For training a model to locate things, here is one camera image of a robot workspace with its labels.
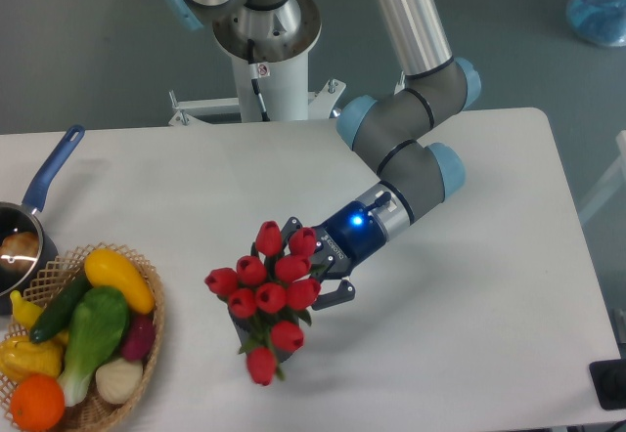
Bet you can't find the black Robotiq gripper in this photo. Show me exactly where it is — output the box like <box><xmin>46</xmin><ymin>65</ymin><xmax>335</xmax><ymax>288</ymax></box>
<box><xmin>281</xmin><ymin>199</ymin><xmax>389</xmax><ymax>311</ymax></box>

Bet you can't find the red tulip bouquet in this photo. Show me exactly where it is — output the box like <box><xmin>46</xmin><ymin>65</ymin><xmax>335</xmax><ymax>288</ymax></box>
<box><xmin>204</xmin><ymin>221</ymin><xmax>321</xmax><ymax>386</ymax></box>

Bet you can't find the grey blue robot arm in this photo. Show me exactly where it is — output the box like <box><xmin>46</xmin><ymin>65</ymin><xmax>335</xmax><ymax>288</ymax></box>
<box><xmin>165</xmin><ymin>0</ymin><xmax>481</xmax><ymax>310</ymax></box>

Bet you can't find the dark grey ribbed vase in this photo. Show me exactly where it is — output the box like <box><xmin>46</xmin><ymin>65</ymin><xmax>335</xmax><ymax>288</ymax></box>
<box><xmin>229</xmin><ymin>314</ymin><xmax>293</xmax><ymax>364</ymax></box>

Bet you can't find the purple red radish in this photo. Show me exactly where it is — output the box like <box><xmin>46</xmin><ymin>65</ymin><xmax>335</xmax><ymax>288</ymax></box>
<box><xmin>119</xmin><ymin>315</ymin><xmax>156</xmax><ymax>362</ymax></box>

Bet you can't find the yellow squash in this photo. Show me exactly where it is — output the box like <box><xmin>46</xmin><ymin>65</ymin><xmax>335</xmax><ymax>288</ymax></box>
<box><xmin>84</xmin><ymin>248</ymin><xmax>156</xmax><ymax>315</ymax></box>

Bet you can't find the green bok choy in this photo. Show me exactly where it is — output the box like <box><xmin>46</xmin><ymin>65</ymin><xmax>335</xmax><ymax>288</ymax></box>
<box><xmin>58</xmin><ymin>286</ymin><xmax>129</xmax><ymax>408</ymax></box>

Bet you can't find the white garlic bulb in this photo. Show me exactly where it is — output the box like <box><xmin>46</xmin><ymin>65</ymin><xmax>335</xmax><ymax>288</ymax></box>
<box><xmin>95</xmin><ymin>358</ymin><xmax>143</xmax><ymax>405</ymax></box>

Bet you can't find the dark green cucumber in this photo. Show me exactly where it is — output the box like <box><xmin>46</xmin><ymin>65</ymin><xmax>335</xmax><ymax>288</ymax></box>
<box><xmin>29</xmin><ymin>273</ymin><xmax>92</xmax><ymax>344</ymax></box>

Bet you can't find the woven wicker basket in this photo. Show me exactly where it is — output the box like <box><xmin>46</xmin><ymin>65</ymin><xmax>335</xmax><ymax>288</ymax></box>
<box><xmin>0</xmin><ymin>241</ymin><xmax>166</xmax><ymax>432</ymax></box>

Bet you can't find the brown bread roll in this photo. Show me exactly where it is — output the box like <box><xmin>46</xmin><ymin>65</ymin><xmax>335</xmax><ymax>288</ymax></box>
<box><xmin>1</xmin><ymin>232</ymin><xmax>39</xmax><ymax>276</ymax></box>

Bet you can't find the black device at table edge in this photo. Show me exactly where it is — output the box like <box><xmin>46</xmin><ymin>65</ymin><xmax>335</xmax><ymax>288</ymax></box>
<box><xmin>589</xmin><ymin>359</ymin><xmax>625</xmax><ymax>410</ymax></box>

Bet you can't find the yellow bell pepper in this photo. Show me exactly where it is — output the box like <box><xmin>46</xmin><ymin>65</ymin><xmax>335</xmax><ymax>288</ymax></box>
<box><xmin>1</xmin><ymin>335</ymin><xmax>65</xmax><ymax>383</ymax></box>

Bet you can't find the orange fruit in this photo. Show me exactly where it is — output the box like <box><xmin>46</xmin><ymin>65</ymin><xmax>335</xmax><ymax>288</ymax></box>
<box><xmin>10</xmin><ymin>374</ymin><xmax>66</xmax><ymax>431</ymax></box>

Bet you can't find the blue plastic bag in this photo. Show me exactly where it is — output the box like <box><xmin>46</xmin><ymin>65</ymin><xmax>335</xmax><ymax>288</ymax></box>
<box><xmin>565</xmin><ymin>0</ymin><xmax>625</xmax><ymax>47</ymax></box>

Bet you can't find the white metal base frame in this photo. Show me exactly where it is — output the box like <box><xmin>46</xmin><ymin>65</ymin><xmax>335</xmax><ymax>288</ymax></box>
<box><xmin>168</xmin><ymin>78</ymin><xmax>346</xmax><ymax>126</ymax></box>

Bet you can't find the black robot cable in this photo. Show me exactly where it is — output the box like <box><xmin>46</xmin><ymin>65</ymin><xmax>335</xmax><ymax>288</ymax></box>
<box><xmin>246</xmin><ymin>38</ymin><xmax>271</xmax><ymax>122</ymax></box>

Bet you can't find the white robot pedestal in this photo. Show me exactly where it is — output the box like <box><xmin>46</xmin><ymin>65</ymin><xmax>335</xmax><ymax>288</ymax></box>
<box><xmin>212</xmin><ymin>0</ymin><xmax>321</xmax><ymax>123</ymax></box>

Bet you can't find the blue handled saucepan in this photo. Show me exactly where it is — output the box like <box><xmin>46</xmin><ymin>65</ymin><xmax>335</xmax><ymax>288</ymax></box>
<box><xmin>1</xmin><ymin>125</ymin><xmax>85</xmax><ymax>316</ymax></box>

